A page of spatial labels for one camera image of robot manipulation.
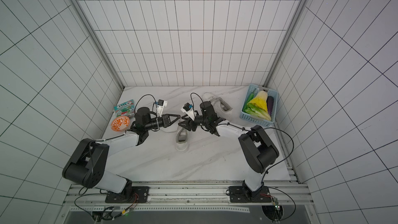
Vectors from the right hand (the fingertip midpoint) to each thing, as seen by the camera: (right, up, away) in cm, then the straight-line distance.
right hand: (176, 122), depth 84 cm
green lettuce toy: (+47, +6, +14) cm, 49 cm away
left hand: (+1, +2, -1) cm, 2 cm away
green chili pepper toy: (+50, +14, +27) cm, 59 cm away
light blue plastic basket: (+54, +20, +29) cm, 65 cm away
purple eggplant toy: (+62, +10, +22) cm, 67 cm away
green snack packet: (-38, +6, +20) cm, 43 cm away
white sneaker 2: (+28, +6, +11) cm, 31 cm away
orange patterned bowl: (-39, -3, +14) cm, 41 cm away
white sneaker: (+3, -10, +2) cm, 10 cm away
